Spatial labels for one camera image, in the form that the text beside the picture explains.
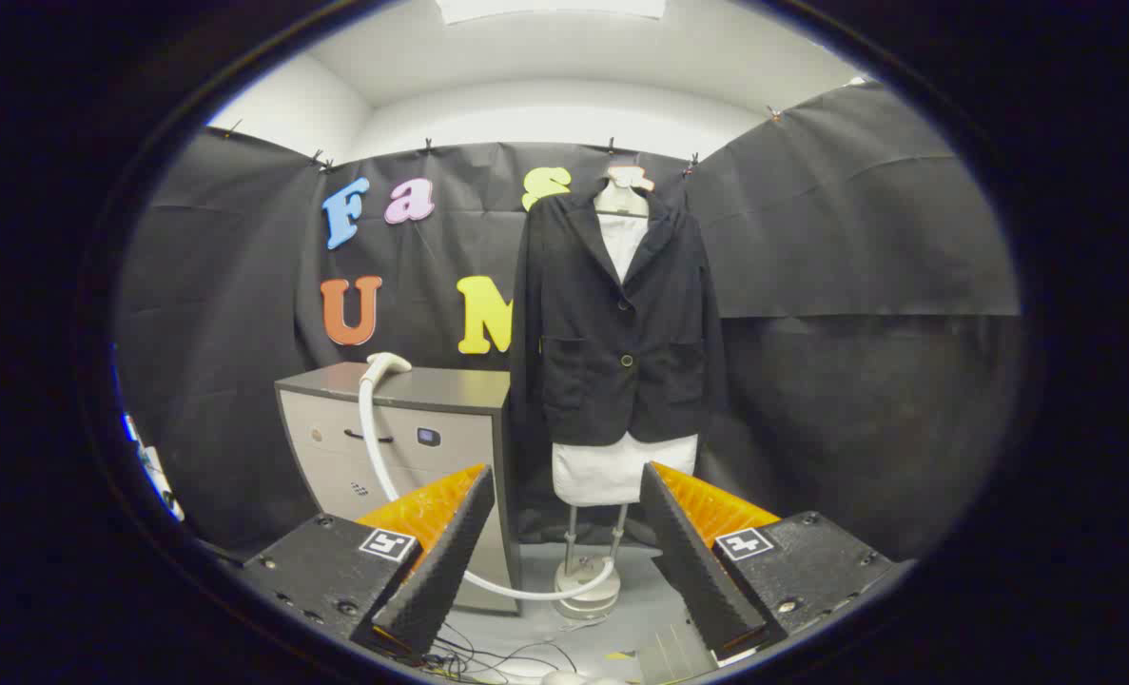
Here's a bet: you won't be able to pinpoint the row of backdrop clips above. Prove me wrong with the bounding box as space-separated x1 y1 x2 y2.
224 103 784 177

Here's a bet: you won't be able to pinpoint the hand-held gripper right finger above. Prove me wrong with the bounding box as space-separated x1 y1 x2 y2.
640 461 893 664

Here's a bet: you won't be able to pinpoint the grey cabinet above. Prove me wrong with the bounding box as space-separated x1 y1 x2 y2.
274 362 524 615

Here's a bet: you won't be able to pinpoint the beige plastic hanger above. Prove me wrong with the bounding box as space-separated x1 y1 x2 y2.
593 166 655 218

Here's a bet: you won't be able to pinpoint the black floor cables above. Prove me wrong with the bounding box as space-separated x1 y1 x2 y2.
374 623 579 684

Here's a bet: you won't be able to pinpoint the garment steamer base with poles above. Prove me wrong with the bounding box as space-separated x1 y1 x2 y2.
553 504 630 621

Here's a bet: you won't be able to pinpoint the black blazer jacket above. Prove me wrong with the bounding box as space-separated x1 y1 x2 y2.
509 183 729 450

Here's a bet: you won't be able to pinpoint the black backdrop cloth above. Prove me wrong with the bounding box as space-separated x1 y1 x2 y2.
115 81 1023 562

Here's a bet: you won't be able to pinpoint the long ceiling light panel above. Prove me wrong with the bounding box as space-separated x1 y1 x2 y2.
436 0 668 24

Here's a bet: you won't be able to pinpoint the white and blue equipment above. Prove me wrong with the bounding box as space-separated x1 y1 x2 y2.
125 414 186 522

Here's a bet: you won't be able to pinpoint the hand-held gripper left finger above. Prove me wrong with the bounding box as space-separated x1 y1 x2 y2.
241 463 496 657

